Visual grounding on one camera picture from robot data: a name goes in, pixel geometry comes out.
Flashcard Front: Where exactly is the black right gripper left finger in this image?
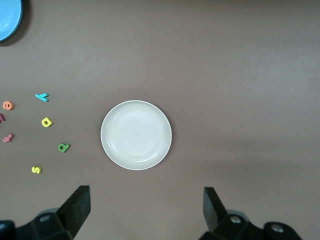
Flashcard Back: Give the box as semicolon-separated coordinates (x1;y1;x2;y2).
0;185;91;240

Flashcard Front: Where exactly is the yellow foam letter a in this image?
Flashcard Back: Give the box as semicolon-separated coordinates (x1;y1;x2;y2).
41;116;54;128

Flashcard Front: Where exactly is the blue round plate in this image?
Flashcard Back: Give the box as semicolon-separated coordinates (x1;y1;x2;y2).
0;0;23;42

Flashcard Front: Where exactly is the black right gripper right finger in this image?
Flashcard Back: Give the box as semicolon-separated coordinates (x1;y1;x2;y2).
203;186;305;240

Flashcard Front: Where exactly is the teal foam letter y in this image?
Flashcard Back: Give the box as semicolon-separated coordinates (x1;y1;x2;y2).
34;92;50;103

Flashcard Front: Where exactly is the beige round plate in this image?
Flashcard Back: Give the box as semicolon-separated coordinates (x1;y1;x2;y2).
100;100;173;171

